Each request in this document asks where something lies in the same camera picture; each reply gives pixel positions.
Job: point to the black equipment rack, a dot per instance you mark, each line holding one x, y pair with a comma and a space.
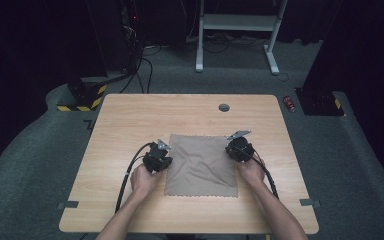
120, 33

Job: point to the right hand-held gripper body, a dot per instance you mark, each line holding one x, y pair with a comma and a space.
240, 150

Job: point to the black square stand base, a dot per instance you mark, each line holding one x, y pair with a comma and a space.
320, 103

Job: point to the red can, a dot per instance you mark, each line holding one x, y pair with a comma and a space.
289, 103

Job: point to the person's right hand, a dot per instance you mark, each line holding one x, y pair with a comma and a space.
250, 173

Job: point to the white metal desk frame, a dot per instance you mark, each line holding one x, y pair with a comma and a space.
240, 22

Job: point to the grey tape piece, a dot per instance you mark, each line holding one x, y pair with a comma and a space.
309, 202
68, 204

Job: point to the beige cloth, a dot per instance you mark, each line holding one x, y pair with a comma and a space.
201, 166

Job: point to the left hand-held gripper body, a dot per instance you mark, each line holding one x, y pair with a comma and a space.
155, 158

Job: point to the black yellow striped stand base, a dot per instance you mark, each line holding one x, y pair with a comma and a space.
83, 96

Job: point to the person's left hand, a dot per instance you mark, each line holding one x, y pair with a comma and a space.
145, 181

